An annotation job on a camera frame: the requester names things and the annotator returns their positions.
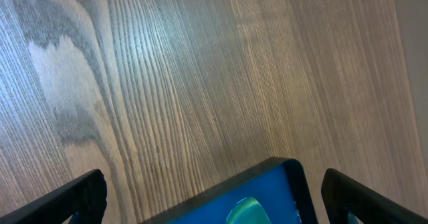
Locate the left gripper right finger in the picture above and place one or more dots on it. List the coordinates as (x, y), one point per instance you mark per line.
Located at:
(347, 201)

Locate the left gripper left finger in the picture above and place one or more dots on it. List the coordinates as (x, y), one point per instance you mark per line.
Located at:
(82, 200)

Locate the green yellow sponge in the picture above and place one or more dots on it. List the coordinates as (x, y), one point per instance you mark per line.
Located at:
(248, 211)

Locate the blue water basin tray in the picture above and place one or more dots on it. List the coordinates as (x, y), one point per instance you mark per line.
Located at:
(279, 185)

